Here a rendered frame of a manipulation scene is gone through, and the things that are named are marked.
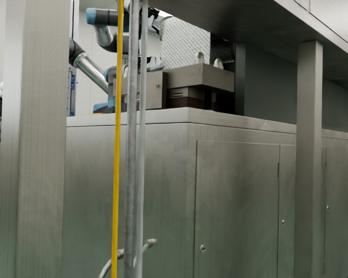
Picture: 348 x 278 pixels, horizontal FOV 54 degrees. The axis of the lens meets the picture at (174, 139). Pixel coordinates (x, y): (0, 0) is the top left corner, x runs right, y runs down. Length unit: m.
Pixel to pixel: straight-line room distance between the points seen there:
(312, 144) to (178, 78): 0.46
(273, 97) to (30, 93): 1.00
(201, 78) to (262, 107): 0.34
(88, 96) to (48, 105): 4.96
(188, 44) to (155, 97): 0.32
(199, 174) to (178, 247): 0.20
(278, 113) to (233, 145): 0.33
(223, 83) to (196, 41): 0.28
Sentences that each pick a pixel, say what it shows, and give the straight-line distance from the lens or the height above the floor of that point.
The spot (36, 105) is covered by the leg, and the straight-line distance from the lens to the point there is 0.44.
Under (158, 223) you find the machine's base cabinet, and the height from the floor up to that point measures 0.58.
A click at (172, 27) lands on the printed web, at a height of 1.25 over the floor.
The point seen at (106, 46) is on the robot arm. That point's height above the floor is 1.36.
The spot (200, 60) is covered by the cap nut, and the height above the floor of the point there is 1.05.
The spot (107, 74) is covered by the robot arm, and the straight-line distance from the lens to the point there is 1.57.
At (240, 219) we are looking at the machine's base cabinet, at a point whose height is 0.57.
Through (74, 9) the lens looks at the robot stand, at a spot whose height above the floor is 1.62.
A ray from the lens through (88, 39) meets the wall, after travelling 5.58.
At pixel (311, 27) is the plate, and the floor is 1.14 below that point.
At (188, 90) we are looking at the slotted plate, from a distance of 1.00.
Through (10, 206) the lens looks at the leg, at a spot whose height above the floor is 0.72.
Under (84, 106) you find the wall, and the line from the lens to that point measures 5.36.
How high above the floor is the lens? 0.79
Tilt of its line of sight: 1 degrees up
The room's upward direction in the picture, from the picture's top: 2 degrees clockwise
